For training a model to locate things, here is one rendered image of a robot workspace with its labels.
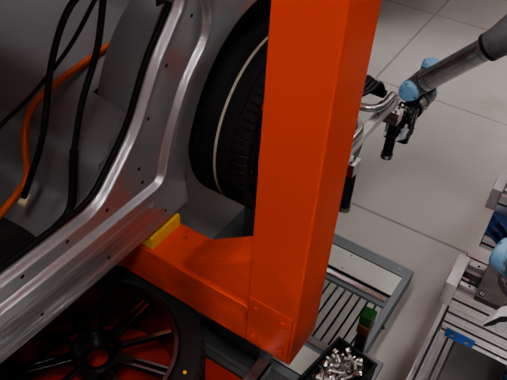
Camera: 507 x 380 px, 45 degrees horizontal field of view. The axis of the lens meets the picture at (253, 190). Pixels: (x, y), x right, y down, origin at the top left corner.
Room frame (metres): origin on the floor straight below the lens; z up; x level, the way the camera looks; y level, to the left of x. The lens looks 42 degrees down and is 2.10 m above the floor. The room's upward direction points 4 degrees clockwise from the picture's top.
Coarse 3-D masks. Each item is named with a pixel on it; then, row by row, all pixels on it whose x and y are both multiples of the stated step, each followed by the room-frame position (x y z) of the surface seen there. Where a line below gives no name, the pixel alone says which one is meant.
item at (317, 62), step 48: (288, 0) 1.06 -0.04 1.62; (336, 0) 1.01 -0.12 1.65; (288, 48) 1.06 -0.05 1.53; (336, 48) 1.01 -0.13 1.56; (288, 96) 1.05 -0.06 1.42; (336, 96) 1.01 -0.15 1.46; (288, 144) 1.05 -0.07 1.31; (336, 144) 1.05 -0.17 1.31; (288, 192) 1.04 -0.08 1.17; (336, 192) 1.10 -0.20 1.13; (288, 240) 1.03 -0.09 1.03; (288, 288) 1.02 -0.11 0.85; (288, 336) 1.00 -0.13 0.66
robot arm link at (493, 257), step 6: (504, 240) 0.96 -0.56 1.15; (498, 246) 0.94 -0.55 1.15; (504, 246) 0.94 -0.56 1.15; (492, 252) 0.94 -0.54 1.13; (498, 252) 0.93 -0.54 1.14; (504, 252) 0.93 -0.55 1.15; (492, 258) 0.93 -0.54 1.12; (498, 258) 0.92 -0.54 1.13; (504, 258) 0.91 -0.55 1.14; (492, 264) 0.92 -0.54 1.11; (498, 264) 0.91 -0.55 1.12; (504, 264) 0.91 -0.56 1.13; (498, 270) 0.91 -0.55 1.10; (504, 270) 0.90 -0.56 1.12; (504, 276) 0.90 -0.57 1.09
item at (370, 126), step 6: (396, 102) 1.76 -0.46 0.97; (390, 108) 1.72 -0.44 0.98; (378, 114) 1.67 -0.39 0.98; (384, 114) 1.68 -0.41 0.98; (372, 120) 1.63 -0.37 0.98; (378, 120) 1.64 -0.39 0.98; (366, 126) 1.60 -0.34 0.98; (372, 126) 1.60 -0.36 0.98; (366, 132) 1.57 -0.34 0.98; (372, 132) 1.61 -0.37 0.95; (360, 138) 1.53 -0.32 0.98; (366, 138) 1.57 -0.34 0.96; (354, 144) 1.50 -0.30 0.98; (360, 144) 1.53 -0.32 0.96; (354, 150) 1.49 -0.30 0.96
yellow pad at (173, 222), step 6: (174, 216) 1.38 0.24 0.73; (168, 222) 1.35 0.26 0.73; (174, 222) 1.37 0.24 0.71; (162, 228) 1.32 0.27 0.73; (168, 228) 1.34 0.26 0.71; (174, 228) 1.37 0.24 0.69; (150, 234) 1.29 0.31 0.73; (156, 234) 1.30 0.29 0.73; (162, 234) 1.32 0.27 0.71; (168, 234) 1.34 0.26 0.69; (144, 240) 1.29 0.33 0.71; (150, 240) 1.28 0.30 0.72; (156, 240) 1.29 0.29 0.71; (162, 240) 1.32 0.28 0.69; (150, 246) 1.28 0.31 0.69; (156, 246) 1.29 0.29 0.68
